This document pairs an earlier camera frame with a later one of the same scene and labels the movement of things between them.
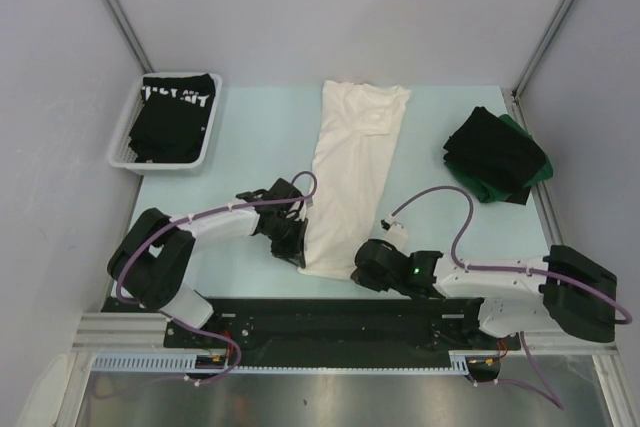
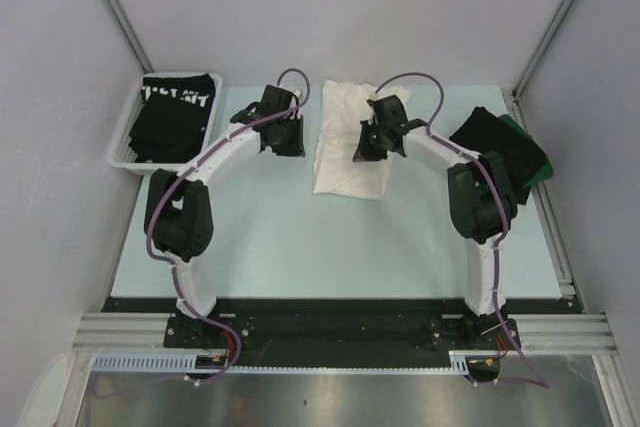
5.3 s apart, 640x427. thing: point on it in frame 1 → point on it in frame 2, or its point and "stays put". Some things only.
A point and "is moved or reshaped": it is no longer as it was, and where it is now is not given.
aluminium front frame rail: (141, 332) stays put
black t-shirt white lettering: (169, 123) stays put
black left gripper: (292, 251) → (295, 149)
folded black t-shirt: (496, 151) stays put
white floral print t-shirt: (355, 145) is moved or reshaped
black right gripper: (362, 278) → (364, 152)
